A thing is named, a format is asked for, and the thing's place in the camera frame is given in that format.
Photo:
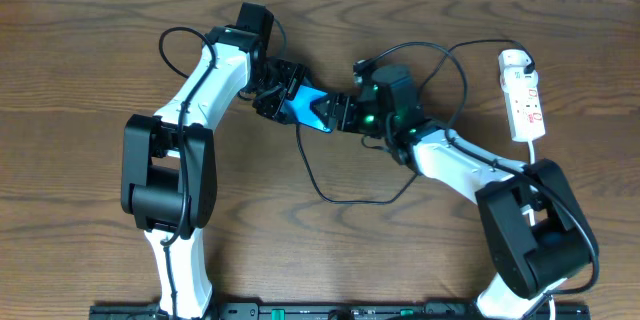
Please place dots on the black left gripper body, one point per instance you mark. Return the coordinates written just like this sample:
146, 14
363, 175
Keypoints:
279, 93

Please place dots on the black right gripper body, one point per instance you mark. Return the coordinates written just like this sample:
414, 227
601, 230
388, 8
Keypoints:
345, 113

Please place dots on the blue Samsung smartphone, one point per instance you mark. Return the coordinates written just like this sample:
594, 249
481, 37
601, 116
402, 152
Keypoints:
299, 111

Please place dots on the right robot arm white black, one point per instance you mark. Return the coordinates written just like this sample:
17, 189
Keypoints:
536, 232

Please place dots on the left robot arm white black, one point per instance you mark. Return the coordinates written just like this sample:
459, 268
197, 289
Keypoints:
169, 174

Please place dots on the white power strip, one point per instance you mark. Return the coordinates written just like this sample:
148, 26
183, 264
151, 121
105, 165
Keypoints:
523, 106

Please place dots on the white USB wall charger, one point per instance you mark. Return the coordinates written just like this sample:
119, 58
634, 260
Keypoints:
516, 58

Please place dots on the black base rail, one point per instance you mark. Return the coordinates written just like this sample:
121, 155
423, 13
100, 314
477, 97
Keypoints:
435, 309

